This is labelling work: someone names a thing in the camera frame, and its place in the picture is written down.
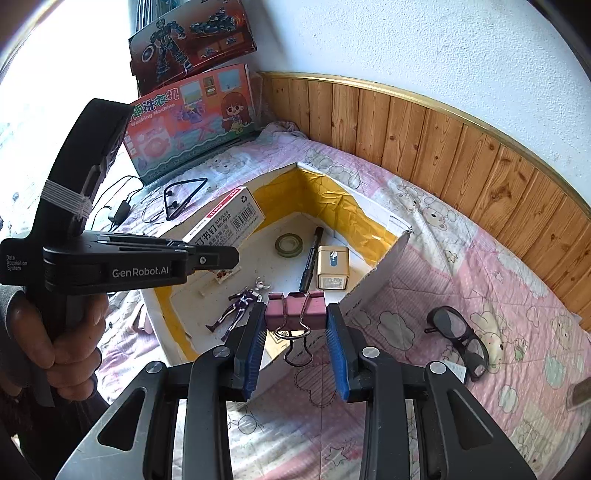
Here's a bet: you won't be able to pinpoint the pink binder clip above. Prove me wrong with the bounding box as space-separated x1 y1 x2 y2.
264 291 327 368

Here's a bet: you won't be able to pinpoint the person's left hand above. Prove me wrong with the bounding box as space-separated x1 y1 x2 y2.
7 292 109 403

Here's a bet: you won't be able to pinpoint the brown blurry object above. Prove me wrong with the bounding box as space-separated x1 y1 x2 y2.
566 382 591 411

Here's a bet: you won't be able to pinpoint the black sunglasses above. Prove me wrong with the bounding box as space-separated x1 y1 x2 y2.
425 306 491 382

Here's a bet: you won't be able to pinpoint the pink washing machine toy box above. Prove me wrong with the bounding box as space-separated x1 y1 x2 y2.
122 63 262 185

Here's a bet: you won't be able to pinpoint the black cable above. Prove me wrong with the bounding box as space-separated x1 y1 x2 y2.
90 174 158 232

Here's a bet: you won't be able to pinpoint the pink printed blanket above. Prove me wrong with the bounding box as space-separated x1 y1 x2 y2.
92 121 591 480

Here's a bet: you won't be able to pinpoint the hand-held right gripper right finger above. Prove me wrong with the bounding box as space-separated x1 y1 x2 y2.
327 303 536 480

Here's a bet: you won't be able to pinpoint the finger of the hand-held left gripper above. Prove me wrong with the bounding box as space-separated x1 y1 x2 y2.
185 244 240 275

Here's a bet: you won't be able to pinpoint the black neckband earphones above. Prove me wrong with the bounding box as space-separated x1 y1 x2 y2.
163 178 208 220

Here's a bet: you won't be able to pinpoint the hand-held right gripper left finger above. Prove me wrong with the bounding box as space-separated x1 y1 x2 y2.
88 302 267 480

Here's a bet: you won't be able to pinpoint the green tape roll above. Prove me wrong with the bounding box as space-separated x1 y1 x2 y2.
276 233 304 257

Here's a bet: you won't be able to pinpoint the black marker pen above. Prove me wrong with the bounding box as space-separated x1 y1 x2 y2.
299 226 324 292

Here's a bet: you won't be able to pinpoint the dark robot toy box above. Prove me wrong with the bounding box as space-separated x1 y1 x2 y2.
128 0 257 95

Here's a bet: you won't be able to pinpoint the white box with yellow tape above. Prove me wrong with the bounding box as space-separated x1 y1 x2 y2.
141 161 411 402

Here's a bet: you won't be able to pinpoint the small gold box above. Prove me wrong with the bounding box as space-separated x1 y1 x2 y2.
316 246 350 291

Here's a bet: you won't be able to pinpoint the red and white staples box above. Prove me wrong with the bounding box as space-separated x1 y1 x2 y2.
182 187 266 259

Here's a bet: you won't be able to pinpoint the purple action figure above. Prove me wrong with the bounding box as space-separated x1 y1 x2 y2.
205 277 271 342

